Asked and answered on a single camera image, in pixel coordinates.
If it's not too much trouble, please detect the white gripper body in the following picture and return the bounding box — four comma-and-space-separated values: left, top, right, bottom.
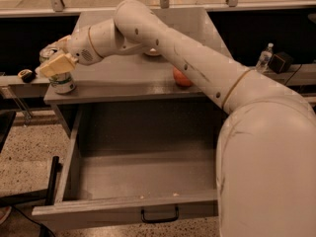
66, 27, 102, 65

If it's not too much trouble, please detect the black yellow tape measure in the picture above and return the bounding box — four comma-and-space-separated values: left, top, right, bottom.
18, 69, 37, 83

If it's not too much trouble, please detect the open grey top drawer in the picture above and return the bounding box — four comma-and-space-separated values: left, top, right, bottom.
33, 102, 221, 230

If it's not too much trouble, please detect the red apple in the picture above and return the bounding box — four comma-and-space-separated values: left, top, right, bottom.
173, 67, 193, 87

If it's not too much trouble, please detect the black drawer handle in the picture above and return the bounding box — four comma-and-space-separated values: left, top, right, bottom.
140, 205, 180, 224

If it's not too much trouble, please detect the clear water bottle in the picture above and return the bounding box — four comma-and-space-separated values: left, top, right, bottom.
256, 43, 274, 73

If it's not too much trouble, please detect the small black box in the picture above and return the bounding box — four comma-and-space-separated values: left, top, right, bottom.
269, 52, 293, 74

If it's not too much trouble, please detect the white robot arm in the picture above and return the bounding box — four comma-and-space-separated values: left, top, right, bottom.
38, 0, 316, 237

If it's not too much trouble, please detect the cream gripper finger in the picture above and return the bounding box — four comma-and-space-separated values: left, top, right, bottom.
49, 35, 71, 51
39, 51, 78, 77

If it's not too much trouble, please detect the grey side ledge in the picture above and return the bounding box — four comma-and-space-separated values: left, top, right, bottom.
0, 76, 49, 99

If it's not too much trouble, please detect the white paper bowl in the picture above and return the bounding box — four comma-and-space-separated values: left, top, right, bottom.
144, 48, 161, 57

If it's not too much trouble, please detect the grey cabinet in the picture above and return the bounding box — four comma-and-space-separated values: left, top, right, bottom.
44, 8, 231, 133

